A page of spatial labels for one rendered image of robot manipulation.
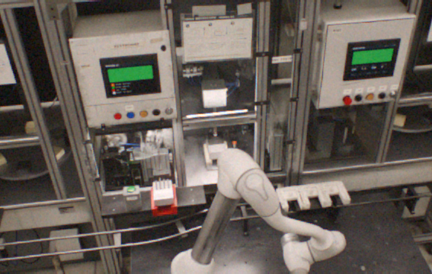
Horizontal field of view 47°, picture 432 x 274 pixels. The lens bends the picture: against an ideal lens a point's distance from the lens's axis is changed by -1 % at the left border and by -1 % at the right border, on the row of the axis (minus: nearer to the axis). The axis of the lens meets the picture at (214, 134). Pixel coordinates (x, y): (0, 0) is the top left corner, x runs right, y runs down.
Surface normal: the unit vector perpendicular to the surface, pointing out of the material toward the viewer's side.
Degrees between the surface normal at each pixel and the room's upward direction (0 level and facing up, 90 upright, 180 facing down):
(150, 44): 90
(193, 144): 0
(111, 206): 0
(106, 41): 90
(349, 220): 0
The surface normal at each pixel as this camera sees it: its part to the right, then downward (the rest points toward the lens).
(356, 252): -0.03, -0.79
